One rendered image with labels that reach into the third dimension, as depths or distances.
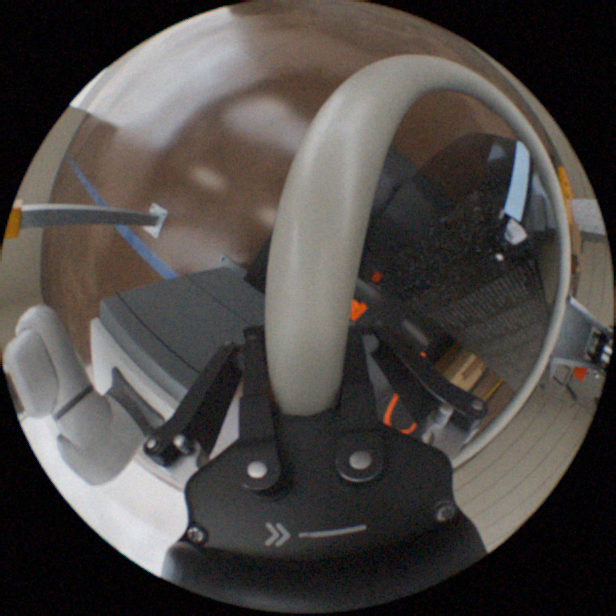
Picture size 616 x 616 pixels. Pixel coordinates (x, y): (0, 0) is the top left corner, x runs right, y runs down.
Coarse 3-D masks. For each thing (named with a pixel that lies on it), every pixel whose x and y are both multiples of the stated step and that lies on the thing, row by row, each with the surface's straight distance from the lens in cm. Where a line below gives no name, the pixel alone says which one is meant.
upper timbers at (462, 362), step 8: (464, 352) 152; (456, 360) 152; (464, 360) 149; (472, 360) 153; (448, 368) 152; (456, 368) 149; (464, 368) 151; (448, 376) 149; (456, 376) 149; (472, 376) 167; (456, 384) 156; (464, 384) 165
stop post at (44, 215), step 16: (16, 208) 106; (32, 208) 110; (48, 208) 110; (64, 208) 112; (80, 208) 115; (96, 208) 121; (112, 208) 129; (160, 208) 150; (16, 224) 107; (32, 224) 110; (48, 224) 112; (64, 224) 114; (80, 224) 117; (96, 224) 122; (112, 224) 127; (128, 224) 134; (144, 224) 142; (160, 224) 146
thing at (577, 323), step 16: (576, 304) 48; (576, 320) 62; (592, 320) 63; (544, 336) 47; (560, 336) 54; (576, 336) 65; (608, 336) 95; (560, 352) 58; (576, 352) 70; (592, 368) 84
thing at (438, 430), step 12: (444, 408) 8; (432, 420) 8; (444, 420) 8; (432, 432) 8; (444, 432) 8; (456, 432) 8; (468, 432) 8; (432, 444) 8; (444, 444) 8; (456, 444) 8
